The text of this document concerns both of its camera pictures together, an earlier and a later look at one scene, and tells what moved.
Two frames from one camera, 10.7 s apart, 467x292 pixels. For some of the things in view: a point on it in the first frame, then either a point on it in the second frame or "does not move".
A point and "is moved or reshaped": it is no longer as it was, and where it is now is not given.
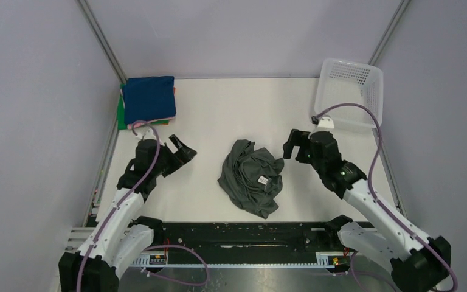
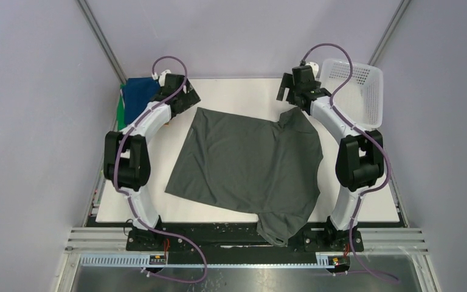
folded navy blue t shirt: (149, 98) does not move
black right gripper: (298, 138) to (287, 82)
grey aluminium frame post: (388, 32) does not move
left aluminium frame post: (122, 76) does not move
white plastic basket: (340, 81) does not move
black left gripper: (188, 152) to (190, 98)
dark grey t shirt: (252, 177) is moved or reshaped
